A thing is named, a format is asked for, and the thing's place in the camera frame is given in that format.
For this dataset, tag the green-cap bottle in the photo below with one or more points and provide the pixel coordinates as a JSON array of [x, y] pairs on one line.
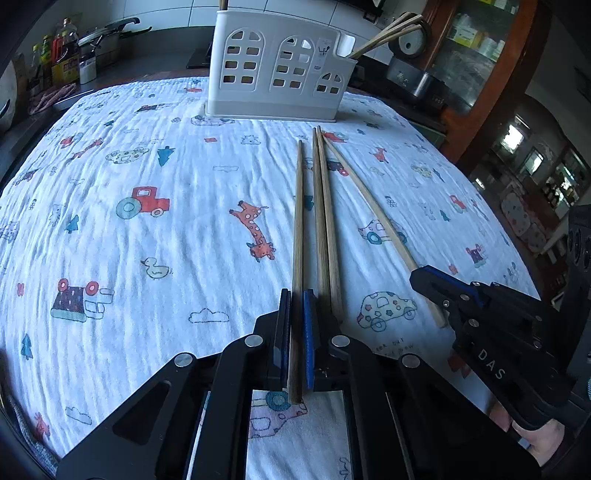
[[45, 62]]

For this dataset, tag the white plastic utensil holder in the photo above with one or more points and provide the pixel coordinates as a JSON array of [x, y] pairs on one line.
[[277, 69]]

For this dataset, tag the light bamboo chopstick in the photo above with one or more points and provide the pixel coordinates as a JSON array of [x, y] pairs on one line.
[[378, 217]]

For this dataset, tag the black rice cooker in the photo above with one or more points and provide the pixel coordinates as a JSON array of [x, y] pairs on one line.
[[411, 64]]

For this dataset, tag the wooden glass-door cabinet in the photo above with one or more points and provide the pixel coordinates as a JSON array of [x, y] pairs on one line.
[[485, 60]]

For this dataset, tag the steel pot with lid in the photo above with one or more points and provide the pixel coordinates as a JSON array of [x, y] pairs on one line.
[[108, 44]]

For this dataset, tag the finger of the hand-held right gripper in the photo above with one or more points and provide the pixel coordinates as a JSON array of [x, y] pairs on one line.
[[443, 284], [489, 323]]

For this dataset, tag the dark glass bottle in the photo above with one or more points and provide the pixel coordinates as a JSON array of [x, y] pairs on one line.
[[33, 67]]

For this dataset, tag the yellow-label oil bottle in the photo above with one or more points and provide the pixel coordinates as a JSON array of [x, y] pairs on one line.
[[65, 60]]

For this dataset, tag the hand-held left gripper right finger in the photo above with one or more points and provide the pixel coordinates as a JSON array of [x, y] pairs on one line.
[[308, 341]]

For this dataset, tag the green base cabinet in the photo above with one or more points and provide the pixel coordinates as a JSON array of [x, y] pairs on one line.
[[431, 134]]

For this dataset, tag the printed white table cloth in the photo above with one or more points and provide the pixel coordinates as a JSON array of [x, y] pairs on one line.
[[161, 240]]

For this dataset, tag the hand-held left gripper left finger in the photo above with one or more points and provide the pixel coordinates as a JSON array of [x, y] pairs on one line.
[[283, 332]]

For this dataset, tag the pink cloth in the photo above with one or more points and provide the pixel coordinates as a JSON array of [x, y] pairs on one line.
[[51, 98]]

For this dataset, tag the person's right hand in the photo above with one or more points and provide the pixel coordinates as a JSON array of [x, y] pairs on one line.
[[538, 438]]

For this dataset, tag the small white jar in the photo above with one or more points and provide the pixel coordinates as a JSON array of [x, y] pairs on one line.
[[87, 70]]

